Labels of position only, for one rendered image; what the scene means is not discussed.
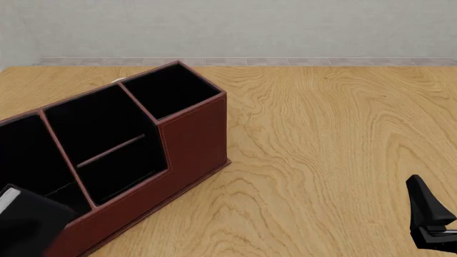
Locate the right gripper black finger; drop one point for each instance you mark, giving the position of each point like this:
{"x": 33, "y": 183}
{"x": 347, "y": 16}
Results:
{"x": 423, "y": 203}

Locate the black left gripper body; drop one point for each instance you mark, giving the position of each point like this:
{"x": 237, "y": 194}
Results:
{"x": 32, "y": 222}

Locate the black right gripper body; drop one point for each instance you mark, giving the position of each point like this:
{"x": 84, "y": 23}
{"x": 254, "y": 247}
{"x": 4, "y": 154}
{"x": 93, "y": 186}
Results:
{"x": 437, "y": 238}

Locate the red-brown desk caddy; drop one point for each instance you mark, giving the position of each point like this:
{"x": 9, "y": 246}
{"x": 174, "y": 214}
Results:
{"x": 194, "y": 134}

